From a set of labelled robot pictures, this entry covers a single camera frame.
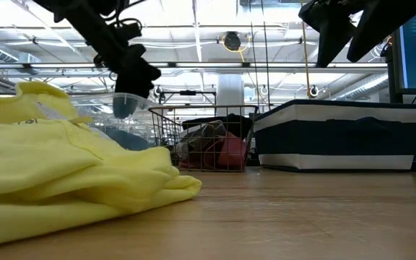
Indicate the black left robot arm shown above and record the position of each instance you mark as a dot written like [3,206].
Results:
[92,29]

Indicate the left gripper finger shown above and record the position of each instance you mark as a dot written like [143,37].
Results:
[132,86]

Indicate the black monitor stand pole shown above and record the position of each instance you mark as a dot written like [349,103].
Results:
[392,79]

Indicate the navy and white fabric bin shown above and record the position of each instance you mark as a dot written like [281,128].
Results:
[338,137]

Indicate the grey cloth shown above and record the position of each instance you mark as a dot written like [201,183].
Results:
[200,135]

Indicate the clear plastic bin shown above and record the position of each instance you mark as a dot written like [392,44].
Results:
[89,104]

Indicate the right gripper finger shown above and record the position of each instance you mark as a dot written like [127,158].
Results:
[332,43]
[381,25]

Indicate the yellow cloth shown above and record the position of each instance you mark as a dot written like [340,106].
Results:
[49,162]

